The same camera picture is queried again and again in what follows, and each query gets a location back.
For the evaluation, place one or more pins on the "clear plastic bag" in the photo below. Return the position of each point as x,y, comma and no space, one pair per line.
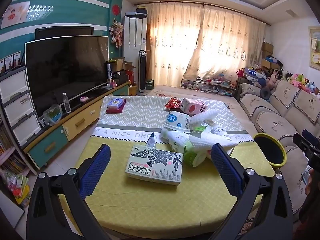
53,115

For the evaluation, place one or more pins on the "grey neck pillow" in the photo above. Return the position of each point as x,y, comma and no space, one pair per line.
265,93

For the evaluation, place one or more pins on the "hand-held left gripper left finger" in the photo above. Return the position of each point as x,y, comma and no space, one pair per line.
96,170

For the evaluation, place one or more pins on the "hanging flower ornament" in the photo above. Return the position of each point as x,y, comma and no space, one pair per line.
117,31

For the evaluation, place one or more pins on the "large curved television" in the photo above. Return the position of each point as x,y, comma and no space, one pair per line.
67,70

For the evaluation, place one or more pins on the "clear water bottle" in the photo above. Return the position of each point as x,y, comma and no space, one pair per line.
66,103

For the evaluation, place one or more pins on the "green capped plastic bottle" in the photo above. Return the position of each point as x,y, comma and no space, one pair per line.
200,130

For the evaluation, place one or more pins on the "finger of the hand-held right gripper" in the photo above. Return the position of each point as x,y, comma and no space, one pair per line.
308,135
301,141

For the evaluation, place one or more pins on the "framed photos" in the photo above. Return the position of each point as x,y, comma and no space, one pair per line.
11,61

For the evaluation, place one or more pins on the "pile of plush toys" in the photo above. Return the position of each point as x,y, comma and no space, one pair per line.
297,80

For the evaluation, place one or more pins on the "beige floral rug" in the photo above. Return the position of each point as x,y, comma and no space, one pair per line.
165,91

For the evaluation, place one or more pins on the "framed landscape picture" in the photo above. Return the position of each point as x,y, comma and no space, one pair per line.
315,47

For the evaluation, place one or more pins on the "stacked cardboard boxes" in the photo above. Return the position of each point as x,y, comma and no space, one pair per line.
267,52

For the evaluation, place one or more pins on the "black monitor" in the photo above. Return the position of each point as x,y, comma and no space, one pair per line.
62,32

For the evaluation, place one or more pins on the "white towel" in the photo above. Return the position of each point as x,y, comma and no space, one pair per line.
212,120

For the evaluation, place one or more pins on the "red snack packet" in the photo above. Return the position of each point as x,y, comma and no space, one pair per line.
172,103

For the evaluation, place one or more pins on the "shelf of books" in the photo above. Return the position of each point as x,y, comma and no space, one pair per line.
12,170

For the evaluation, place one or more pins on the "cardboard boxes on cabinet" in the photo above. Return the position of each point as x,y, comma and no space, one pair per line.
121,67

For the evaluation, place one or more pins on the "small white bottle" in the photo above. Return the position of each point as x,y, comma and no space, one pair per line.
220,130

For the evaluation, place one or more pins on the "pink milk carton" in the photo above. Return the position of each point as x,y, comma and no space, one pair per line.
193,107

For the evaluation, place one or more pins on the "person's right forearm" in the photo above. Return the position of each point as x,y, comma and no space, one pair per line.
311,205

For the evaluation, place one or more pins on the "blue card box on red box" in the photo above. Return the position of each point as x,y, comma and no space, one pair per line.
117,110

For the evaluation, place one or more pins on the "red round wall decoration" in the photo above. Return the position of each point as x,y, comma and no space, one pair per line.
115,9

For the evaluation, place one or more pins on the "black tower fan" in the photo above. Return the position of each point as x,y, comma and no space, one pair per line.
142,72

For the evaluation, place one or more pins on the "small pink object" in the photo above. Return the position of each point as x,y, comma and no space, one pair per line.
84,99

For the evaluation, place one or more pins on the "small green box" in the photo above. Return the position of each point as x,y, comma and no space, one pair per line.
149,85

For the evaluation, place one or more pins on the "child drawing wall poster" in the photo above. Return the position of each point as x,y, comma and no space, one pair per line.
15,13

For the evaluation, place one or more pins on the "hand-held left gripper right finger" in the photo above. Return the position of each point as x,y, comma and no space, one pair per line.
225,170

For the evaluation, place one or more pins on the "cream embroidered curtains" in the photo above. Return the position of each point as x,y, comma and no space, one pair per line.
200,42

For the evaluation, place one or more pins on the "white plastic drawer unit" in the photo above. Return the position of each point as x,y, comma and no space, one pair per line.
17,105

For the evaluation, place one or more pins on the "beige sofa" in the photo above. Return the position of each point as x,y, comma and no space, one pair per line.
270,115

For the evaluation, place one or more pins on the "black bin with yellow rim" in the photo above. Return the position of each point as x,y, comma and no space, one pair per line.
271,150

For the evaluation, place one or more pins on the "white blue yogurt cup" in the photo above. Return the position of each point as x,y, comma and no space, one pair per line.
176,121

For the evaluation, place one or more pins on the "teal yellow television cabinet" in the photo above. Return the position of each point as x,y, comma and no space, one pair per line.
80,123

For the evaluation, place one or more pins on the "white bottle with green print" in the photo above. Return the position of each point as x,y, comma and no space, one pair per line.
176,140

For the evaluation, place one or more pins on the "yellow basket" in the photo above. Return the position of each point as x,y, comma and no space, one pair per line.
133,89

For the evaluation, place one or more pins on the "white standing air conditioner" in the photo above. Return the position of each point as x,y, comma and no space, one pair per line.
133,42

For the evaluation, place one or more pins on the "floral print tissue box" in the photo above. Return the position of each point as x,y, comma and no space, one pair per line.
155,165

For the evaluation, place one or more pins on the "low glass table with clutter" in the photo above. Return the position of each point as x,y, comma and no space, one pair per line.
210,85

